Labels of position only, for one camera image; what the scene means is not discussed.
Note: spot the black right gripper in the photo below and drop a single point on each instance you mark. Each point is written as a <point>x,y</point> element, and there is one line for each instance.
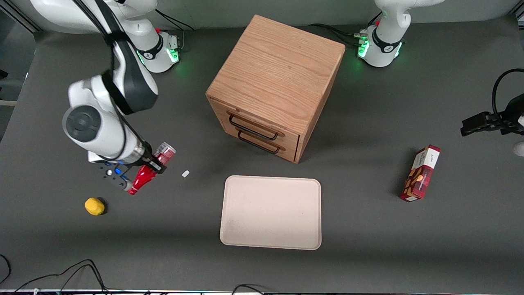
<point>148,157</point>

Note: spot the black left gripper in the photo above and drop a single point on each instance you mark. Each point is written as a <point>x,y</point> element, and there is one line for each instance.
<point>512,111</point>

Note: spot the red coke bottle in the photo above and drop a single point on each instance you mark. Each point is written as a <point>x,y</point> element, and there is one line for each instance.
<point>143,178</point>

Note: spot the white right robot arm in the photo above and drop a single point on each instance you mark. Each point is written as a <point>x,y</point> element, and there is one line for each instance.
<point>110,82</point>

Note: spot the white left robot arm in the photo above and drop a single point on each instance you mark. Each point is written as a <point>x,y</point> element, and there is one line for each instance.
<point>387,37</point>

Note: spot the beige plastic tray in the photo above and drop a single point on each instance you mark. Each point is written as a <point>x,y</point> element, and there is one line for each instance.
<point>271,213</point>

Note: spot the yellow lemon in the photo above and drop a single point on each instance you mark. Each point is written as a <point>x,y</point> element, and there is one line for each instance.
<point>94,206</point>

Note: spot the red cookie box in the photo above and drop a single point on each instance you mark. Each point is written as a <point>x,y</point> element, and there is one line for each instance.
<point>421,174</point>

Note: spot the wooden drawer cabinet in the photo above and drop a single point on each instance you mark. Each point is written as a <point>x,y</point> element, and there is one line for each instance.
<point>278,73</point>

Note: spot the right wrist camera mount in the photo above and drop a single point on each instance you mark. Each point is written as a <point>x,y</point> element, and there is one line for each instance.
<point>112,174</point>

